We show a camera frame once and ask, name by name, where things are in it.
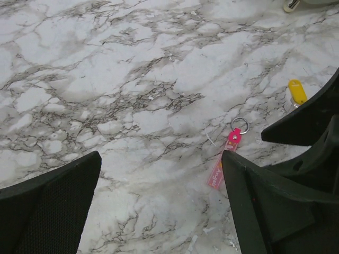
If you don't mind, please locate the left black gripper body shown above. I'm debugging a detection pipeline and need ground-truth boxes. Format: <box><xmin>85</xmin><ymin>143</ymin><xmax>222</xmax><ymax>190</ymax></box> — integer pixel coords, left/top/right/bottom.
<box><xmin>261</xmin><ymin>72</ymin><xmax>338</xmax><ymax>195</ymax></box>

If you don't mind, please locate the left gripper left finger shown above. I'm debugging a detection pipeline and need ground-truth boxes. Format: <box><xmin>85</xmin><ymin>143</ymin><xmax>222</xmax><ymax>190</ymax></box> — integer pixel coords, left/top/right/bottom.
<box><xmin>1</xmin><ymin>151</ymin><xmax>102</xmax><ymax>253</ymax></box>

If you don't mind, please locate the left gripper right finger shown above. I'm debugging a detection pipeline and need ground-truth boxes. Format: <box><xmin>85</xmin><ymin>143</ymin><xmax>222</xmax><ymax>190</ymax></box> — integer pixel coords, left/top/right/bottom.
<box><xmin>225</xmin><ymin>153</ymin><xmax>338</xmax><ymax>253</ymax></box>

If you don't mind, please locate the yellow tag key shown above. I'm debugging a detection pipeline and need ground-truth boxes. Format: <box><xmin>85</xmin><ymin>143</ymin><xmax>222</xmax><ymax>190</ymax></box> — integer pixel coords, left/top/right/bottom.
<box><xmin>288</xmin><ymin>79</ymin><xmax>308</xmax><ymax>109</ymax></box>

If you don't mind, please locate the round tricolour drawer cabinet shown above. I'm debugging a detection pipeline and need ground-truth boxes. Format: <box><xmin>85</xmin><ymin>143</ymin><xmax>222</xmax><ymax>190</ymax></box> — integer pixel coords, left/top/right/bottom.
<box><xmin>283</xmin><ymin>0</ymin><xmax>338</xmax><ymax>13</ymax></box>

